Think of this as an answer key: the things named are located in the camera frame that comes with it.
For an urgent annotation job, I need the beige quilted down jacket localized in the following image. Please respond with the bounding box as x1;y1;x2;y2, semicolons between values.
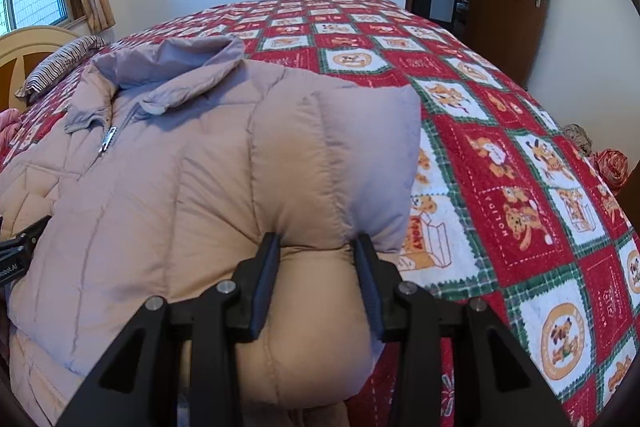
1;37;421;426

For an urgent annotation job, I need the pile of clothes on floor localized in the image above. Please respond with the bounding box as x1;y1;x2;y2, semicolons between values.
562;124;629;194

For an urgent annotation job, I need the pink folded quilt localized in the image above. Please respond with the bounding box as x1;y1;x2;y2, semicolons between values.
0;108;22;148

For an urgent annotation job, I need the red cartoon patchwork bedspread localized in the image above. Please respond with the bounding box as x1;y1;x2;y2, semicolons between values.
1;0;639;426

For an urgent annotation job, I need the striped pillow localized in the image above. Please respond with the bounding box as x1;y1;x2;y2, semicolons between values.
14;36;110;105

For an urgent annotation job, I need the cream and wood headboard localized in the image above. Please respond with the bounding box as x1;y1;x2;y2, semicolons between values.
0;26;78;112

